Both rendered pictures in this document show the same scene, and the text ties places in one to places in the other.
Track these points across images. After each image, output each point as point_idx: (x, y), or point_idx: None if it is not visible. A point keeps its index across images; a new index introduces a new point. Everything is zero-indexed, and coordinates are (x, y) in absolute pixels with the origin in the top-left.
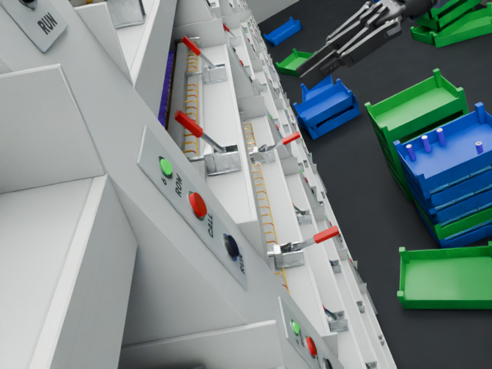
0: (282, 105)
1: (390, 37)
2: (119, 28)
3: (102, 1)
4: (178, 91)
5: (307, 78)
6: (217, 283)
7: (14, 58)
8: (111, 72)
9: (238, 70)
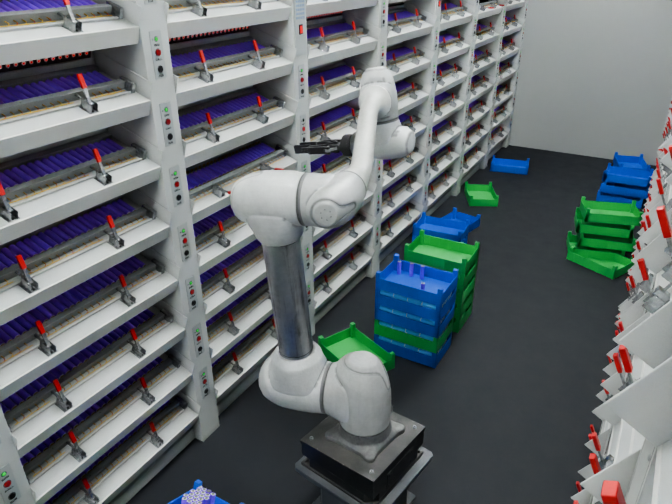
0: (374, 190)
1: (325, 153)
2: (202, 80)
3: (202, 71)
4: (237, 112)
5: (296, 148)
6: (157, 134)
7: (149, 78)
8: (171, 88)
9: (295, 129)
